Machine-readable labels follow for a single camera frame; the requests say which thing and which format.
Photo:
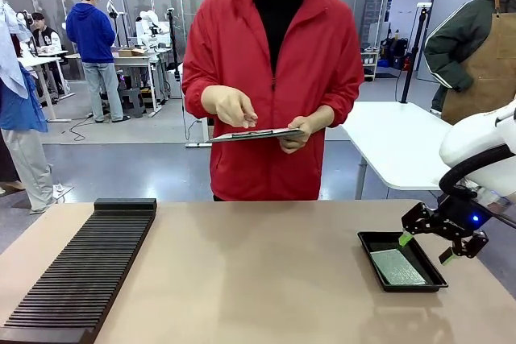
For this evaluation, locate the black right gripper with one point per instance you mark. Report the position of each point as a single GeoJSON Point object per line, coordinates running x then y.
{"type": "Point", "coordinates": [459, 217]}

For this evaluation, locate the grey clipboard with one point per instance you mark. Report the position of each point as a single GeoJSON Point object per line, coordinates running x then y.
{"type": "Point", "coordinates": [250, 135]}

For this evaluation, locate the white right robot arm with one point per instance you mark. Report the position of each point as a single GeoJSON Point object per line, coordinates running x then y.
{"type": "Point", "coordinates": [475, 138]}

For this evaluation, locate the person's left forearm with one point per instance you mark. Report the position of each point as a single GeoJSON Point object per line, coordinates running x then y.
{"type": "Point", "coordinates": [338, 106]}

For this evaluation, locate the person's right forearm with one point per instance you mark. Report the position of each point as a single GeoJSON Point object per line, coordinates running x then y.
{"type": "Point", "coordinates": [199, 96]}

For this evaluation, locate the black slotted PCB rack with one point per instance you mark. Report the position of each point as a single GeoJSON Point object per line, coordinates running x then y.
{"type": "Point", "coordinates": [80, 263]}

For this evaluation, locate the person's left hand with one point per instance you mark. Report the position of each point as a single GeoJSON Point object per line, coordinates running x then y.
{"type": "Point", "coordinates": [304, 124]}

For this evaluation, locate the person's right hand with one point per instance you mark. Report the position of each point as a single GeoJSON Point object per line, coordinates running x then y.
{"type": "Point", "coordinates": [234, 108]}

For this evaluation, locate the black plastic tray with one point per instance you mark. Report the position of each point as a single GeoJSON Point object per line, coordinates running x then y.
{"type": "Point", "coordinates": [371, 239]}

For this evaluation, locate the white rounded table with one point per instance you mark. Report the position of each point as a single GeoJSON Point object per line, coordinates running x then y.
{"type": "Point", "coordinates": [395, 142]}

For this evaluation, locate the person in brown apron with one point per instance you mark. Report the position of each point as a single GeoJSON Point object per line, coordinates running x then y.
{"type": "Point", "coordinates": [479, 58]}

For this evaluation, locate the small white shelf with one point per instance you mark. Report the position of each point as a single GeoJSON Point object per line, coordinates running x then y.
{"type": "Point", "coordinates": [369, 65]}

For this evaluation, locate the black equipment cases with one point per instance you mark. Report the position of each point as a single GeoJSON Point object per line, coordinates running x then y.
{"type": "Point", "coordinates": [395, 54]}

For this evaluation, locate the person in red jacket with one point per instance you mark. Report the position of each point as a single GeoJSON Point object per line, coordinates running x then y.
{"type": "Point", "coordinates": [242, 58]}

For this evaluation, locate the black step stool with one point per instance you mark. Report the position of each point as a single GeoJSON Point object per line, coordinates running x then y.
{"type": "Point", "coordinates": [132, 100]}

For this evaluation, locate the grey workbench table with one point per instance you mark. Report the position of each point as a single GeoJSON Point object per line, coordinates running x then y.
{"type": "Point", "coordinates": [137, 60]}

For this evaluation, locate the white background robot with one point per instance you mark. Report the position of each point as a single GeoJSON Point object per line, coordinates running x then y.
{"type": "Point", "coordinates": [149, 27]}

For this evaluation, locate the cardboard box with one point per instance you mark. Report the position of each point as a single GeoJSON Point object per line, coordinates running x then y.
{"type": "Point", "coordinates": [130, 52]}

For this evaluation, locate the man in blue hoodie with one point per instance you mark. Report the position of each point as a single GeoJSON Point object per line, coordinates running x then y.
{"type": "Point", "coordinates": [90, 34]}

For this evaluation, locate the white desk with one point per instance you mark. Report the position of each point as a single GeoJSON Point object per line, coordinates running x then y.
{"type": "Point", "coordinates": [44, 56]}

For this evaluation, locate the person in light blue shirt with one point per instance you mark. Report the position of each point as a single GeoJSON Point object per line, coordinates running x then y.
{"type": "Point", "coordinates": [20, 110]}

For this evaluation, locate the seated person in varsity jacket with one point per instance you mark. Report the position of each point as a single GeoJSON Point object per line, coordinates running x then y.
{"type": "Point", "coordinates": [46, 38]}

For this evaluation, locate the black camera stand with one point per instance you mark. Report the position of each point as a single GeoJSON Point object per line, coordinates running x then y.
{"type": "Point", "coordinates": [413, 58]}

